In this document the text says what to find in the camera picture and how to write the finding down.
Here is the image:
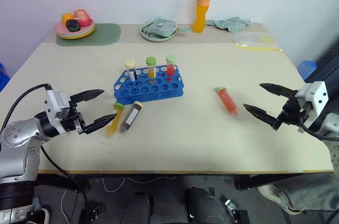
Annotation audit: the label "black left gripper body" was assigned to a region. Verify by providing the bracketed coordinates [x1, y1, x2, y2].
[59, 103, 87, 135]

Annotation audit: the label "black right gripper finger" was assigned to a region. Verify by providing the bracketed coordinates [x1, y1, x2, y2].
[243, 103, 279, 129]
[259, 83, 299, 100]

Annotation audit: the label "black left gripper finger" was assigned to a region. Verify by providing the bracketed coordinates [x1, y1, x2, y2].
[85, 113, 118, 134]
[69, 89, 106, 104]

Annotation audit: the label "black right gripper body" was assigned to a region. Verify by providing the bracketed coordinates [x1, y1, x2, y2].
[272, 96, 310, 131]

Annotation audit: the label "orange liquid tube green cap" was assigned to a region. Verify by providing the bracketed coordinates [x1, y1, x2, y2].
[146, 56, 157, 79]
[104, 102, 124, 138]

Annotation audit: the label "black liquid tube yellow cap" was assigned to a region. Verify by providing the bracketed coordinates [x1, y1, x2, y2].
[124, 59, 138, 82]
[119, 101, 145, 134]

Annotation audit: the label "red liquid tube green cap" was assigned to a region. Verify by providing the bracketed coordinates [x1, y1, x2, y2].
[214, 85, 239, 116]
[165, 54, 177, 77]

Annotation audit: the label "blue test tube rack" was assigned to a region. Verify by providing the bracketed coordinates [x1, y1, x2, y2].
[113, 67, 185, 104]

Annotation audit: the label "blue stacked stools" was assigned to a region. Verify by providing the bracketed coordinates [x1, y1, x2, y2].
[297, 60, 318, 81]

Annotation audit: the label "clear plastic bag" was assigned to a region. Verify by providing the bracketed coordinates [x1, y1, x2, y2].
[233, 31, 283, 51]

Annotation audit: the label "green place mat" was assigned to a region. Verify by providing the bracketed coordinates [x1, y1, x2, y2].
[55, 23, 122, 48]

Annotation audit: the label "stacked coloured plates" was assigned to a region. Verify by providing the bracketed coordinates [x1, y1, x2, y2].
[54, 19, 96, 40]

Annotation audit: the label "dark toy fruit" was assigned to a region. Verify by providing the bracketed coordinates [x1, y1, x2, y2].
[66, 19, 81, 32]

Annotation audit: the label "pink toy fruit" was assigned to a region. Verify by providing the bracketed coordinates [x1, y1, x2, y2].
[73, 8, 93, 28]

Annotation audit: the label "orange toy fruit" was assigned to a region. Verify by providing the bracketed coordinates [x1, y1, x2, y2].
[61, 13, 75, 26]

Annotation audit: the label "teal crumpled cloth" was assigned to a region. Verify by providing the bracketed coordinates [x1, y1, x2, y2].
[205, 16, 252, 34]

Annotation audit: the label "light green plate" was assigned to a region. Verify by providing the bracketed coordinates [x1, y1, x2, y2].
[140, 20, 177, 42]

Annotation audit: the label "grey green pouch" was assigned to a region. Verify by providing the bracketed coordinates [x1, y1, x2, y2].
[142, 18, 191, 38]

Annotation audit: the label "orange soda bottle blue cap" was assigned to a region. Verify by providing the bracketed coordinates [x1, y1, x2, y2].
[192, 0, 213, 33]

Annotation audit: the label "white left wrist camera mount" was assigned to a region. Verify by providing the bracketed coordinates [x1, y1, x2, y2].
[43, 88, 71, 135]

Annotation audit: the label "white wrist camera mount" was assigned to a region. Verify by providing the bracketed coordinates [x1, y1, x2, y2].
[43, 88, 71, 135]
[296, 80, 329, 132]

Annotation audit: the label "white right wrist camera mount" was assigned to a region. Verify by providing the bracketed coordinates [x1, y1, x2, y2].
[296, 80, 329, 132]

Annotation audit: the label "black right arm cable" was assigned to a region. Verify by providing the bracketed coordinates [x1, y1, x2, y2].
[299, 117, 339, 141]

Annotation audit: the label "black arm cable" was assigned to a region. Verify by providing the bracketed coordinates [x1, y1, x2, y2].
[299, 117, 339, 141]
[0, 83, 88, 224]

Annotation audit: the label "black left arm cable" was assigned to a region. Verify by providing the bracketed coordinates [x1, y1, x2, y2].
[0, 83, 88, 224]

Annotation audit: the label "white floor cable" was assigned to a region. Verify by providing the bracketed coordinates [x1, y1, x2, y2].
[60, 177, 127, 224]

